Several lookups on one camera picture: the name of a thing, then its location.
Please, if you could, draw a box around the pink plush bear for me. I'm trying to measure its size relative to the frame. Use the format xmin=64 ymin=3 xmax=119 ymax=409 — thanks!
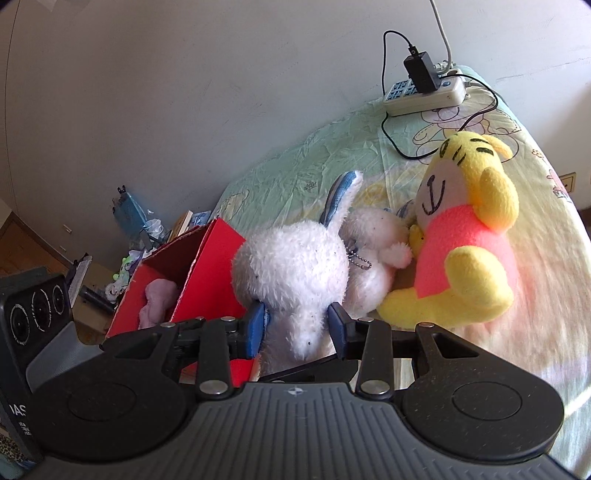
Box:
xmin=139 ymin=278 xmax=178 ymax=329

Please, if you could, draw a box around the small white plush rabbit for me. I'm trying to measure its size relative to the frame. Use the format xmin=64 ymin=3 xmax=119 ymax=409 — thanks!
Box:
xmin=342 ymin=203 xmax=414 ymax=319

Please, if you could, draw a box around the white cable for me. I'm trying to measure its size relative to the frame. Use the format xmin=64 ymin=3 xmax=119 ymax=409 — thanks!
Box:
xmin=429 ymin=0 xmax=453 ymax=70

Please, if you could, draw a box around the large white plush rabbit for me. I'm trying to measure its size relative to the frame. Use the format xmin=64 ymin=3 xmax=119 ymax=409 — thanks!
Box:
xmin=231 ymin=170 xmax=365 ymax=370

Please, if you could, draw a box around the red cardboard box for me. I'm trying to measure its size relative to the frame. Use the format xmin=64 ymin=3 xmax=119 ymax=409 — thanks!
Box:
xmin=105 ymin=218 xmax=259 ymax=388

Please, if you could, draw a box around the black power adapter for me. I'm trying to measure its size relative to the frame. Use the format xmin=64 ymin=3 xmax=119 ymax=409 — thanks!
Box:
xmin=403 ymin=52 xmax=443 ymax=94

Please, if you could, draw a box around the blue bag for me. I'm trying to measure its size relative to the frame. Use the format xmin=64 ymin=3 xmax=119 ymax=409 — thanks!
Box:
xmin=112 ymin=185 xmax=154 ymax=241

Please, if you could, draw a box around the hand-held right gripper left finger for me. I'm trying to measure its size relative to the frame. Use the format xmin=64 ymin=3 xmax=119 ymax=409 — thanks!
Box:
xmin=102 ymin=302 xmax=269 ymax=401

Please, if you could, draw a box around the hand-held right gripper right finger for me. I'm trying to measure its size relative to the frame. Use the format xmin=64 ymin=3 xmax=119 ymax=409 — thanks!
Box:
xmin=327 ymin=302 xmax=481 ymax=401

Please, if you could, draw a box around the yellow plush tiger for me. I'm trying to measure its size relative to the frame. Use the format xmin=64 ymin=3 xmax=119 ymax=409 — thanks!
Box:
xmin=376 ymin=130 xmax=520 ymax=329

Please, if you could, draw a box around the white power strip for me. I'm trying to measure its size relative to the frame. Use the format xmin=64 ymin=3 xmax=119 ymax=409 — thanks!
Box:
xmin=383 ymin=69 xmax=468 ymax=117

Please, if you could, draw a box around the stack of books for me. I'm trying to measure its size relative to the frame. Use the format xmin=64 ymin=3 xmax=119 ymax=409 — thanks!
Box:
xmin=167 ymin=210 xmax=212 ymax=241

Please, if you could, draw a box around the green printed bed sheet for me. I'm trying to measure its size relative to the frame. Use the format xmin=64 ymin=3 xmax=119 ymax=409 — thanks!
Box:
xmin=217 ymin=65 xmax=591 ymax=476

